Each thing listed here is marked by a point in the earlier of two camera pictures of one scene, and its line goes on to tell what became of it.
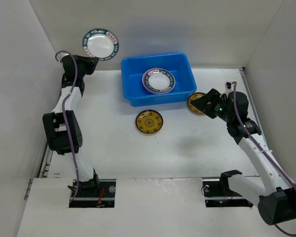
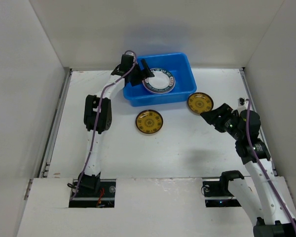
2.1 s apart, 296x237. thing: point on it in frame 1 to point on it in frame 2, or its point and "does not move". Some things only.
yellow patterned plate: [149, 121] does not move
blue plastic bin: [133, 67] does not move
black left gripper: [92, 62] to [147, 73]
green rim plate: [159, 80] does not move
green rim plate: [101, 44] to [163, 81]
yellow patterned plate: [192, 98] does not move
